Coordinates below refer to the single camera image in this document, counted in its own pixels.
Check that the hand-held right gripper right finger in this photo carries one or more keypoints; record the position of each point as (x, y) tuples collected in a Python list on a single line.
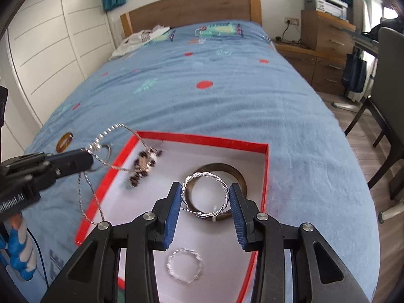
[(240, 217)]

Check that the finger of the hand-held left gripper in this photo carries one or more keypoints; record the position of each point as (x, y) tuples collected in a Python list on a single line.
[(74, 162)]

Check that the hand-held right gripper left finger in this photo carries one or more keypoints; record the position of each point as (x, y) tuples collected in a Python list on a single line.
[(170, 217)]

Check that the silver twisted hoop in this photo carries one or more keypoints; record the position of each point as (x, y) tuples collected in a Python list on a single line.
[(205, 174), (185, 250)]

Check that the dark brown bangle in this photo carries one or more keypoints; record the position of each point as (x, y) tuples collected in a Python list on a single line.
[(221, 166)]

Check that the red cardboard box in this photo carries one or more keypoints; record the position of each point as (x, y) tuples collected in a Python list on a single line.
[(202, 139)]

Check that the person's left hand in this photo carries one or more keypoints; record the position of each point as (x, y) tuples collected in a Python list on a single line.
[(19, 246)]

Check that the amber bangle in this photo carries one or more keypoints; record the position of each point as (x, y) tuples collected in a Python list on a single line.
[(60, 145)]

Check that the white wardrobe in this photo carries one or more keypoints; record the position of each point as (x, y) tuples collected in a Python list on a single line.
[(56, 38)]

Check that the white cloth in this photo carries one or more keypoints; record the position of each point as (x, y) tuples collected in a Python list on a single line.
[(139, 41)]

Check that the wooden nightstand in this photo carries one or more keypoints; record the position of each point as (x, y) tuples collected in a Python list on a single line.
[(296, 60)]

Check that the blue bag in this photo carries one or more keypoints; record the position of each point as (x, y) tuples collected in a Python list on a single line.
[(355, 74)]

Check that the wooden headboard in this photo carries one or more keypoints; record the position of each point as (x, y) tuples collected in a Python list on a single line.
[(189, 9)]

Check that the wooden dresser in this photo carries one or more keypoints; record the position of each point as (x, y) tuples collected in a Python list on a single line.
[(328, 44)]

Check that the dark chair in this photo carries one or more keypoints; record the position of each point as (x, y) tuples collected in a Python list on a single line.
[(391, 85)]

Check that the white printer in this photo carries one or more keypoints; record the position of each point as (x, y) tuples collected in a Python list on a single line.
[(325, 3)]

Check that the wall socket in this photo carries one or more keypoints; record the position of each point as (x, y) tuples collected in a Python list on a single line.
[(292, 21)]

